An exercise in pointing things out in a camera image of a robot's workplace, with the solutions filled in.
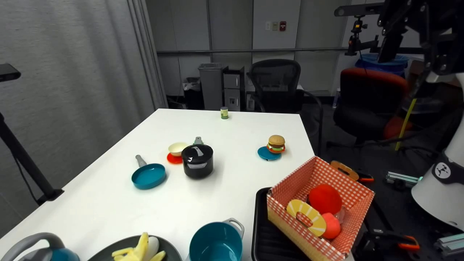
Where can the red black office chair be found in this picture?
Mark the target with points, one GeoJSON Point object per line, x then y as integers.
{"type": "Point", "coordinates": [369, 103]}

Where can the black toy pot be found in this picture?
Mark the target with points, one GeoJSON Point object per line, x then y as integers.
{"type": "Point", "coordinates": [200, 170]}

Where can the blue toy frying pan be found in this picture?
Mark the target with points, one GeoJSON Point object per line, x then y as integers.
{"type": "Point", "coordinates": [149, 175]}

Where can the black baking tray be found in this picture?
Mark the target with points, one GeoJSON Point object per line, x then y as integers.
{"type": "Point", "coordinates": [269, 242]}

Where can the black mesh office chair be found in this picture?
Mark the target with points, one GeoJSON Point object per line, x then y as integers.
{"type": "Point", "coordinates": [276, 85]}

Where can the toy pineapple slice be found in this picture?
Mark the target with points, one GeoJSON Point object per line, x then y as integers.
{"type": "Point", "coordinates": [308, 216]}

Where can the toy hamburger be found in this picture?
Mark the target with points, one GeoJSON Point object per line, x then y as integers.
{"type": "Point", "coordinates": [276, 143]}

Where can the blue toy kettle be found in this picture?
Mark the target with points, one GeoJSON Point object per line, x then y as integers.
{"type": "Point", "coordinates": [40, 246]}

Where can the small green toy car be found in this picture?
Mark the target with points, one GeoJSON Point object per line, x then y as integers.
{"type": "Point", "coordinates": [224, 113]}

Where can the red checkered cardboard box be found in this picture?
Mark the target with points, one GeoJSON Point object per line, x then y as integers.
{"type": "Point", "coordinates": [342, 229]}

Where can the blue toy pot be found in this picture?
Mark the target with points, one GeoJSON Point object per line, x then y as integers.
{"type": "Point", "coordinates": [218, 241]}

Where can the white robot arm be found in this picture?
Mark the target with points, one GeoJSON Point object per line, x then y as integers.
{"type": "Point", "coordinates": [442, 188]}

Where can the grey glass pot lid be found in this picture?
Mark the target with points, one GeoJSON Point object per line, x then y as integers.
{"type": "Point", "coordinates": [197, 154]}

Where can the small blue plate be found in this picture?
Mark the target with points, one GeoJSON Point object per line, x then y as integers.
{"type": "Point", "coordinates": [265, 154]}

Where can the black camera stand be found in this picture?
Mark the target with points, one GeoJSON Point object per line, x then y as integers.
{"type": "Point", "coordinates": [23, 158]}

